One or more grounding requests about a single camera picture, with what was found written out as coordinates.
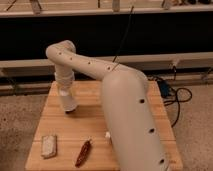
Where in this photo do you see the wooden table board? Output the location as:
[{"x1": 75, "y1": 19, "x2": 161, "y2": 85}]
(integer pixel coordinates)
[{"x1": 25, "y1": 80, "x2": 184, "y2": 171}]

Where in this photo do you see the white ceramic cup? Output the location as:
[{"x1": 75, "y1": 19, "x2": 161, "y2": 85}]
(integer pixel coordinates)
[{"x1": 59, "y1": 91, "x2": 77, "y2": 112}]

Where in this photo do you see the red chili pepper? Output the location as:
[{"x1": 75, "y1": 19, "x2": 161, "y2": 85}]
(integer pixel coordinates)
[{"x1": 75, "y1": 140, "x2": 92, "y2": 167}]

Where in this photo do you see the white rectangular sponge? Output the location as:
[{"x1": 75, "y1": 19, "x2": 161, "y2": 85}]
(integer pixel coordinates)
[{"x1": 41, "y1": 135, "x2": 57, "y2": 159}]

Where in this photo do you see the black hanging cable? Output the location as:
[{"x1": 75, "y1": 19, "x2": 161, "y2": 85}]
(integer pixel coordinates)
[{"x1": 112, "y1": 5, "x2": 135, "y2": 64}]

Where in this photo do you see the white toothpaste tube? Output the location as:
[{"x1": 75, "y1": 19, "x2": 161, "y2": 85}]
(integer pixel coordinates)
[{"x1": 105, "y1": 132, "x2": 111, "y2": 139}]

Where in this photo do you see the black floor cable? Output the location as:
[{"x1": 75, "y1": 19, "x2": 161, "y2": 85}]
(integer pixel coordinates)
[{"x1": 148, "y1": 75, "x2": 193, "y2": 128}]

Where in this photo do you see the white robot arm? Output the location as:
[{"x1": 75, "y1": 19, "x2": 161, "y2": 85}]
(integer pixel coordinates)
[{"x1": 46, "y1": 40, "x2": 171, "y2": 171}]

